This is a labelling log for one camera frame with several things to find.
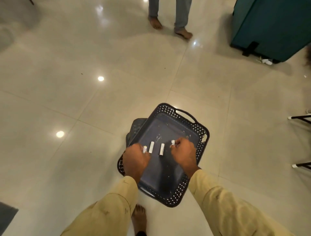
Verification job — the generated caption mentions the person's left foot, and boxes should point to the person's left foot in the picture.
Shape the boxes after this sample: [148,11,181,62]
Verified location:
[131,204,147,234]

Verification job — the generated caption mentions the person's left forearm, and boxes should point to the person's left forearm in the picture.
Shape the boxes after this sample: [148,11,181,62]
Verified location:
[61,174,139,236]

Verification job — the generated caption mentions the person's right forearm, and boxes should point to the person's right forearm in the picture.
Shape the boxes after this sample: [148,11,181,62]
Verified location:
[187,168,296,236]

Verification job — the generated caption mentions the black metal stool frame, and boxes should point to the black metal stool frame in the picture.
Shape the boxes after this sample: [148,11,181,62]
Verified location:
[288,111,311,170]

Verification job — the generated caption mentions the dark grey perforated basket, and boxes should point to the dark grey perforated basket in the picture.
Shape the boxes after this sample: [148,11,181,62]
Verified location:
[125,118,148,148]
[117,103,211,208]

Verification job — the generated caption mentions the person's right hand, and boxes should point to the person's right hand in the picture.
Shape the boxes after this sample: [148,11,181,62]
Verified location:
[170,137,202,179]

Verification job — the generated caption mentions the teal fabric suitcase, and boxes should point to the teal fabric suitcase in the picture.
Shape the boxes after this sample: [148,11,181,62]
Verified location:
[230,0,311,64]

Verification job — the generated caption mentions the dark grey floor mat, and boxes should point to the dark grey floor mat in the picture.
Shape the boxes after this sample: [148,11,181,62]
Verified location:
[0,202,19,236]

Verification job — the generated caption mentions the person's left hand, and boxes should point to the person's left hand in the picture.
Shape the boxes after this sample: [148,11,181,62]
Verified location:
[122,143,152,184]

